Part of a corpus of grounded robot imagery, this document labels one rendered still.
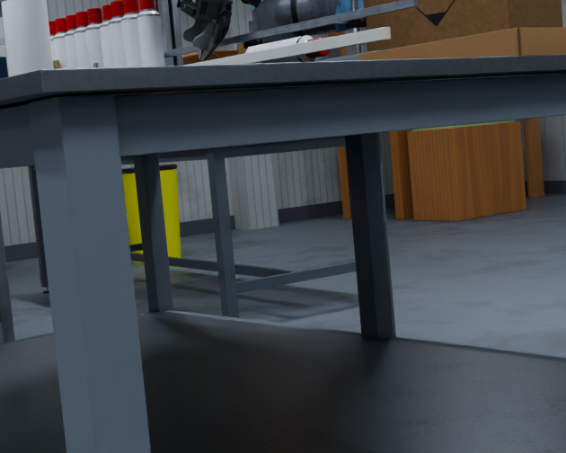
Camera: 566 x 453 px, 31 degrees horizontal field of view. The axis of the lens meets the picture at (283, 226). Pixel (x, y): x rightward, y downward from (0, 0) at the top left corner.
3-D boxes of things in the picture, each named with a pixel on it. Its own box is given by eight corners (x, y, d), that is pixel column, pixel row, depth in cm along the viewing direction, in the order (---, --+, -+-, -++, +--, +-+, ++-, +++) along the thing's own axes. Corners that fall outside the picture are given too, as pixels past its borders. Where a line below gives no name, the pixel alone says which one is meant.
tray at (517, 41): (359, 80, 160) (358, 54, 159) (466, 75, 176) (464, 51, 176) (520, 57, 137) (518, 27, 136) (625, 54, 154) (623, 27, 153)
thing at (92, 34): (87, 99, 240) (78, 10, 238) (106, 98, 244) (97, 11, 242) (100, 97, 236) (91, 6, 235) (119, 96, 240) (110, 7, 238)
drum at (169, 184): (118, 262, 700) (108, 170, 695) (169, 254, 722) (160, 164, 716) (143, 266, 667) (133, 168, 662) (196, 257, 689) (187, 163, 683)
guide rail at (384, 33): (59, 97, 248) (58, 88, 247) (64, 96, 248) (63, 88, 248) (385, 39, 166) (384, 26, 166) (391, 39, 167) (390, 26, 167)
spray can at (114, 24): (113, 95, 234) (103, 4, 232) (136, 93, 235) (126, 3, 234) (118, 93, 229) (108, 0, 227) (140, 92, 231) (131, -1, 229)
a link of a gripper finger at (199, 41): (182, 60, 207) (192, 16, 203) (206, 59, 211) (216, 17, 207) (191, 66, 205) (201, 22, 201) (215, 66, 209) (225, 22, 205)
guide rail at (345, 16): (84, 74, 252) (83, 68, 252) (88, 74, 253) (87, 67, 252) (413, 6, 170) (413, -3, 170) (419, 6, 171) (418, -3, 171)
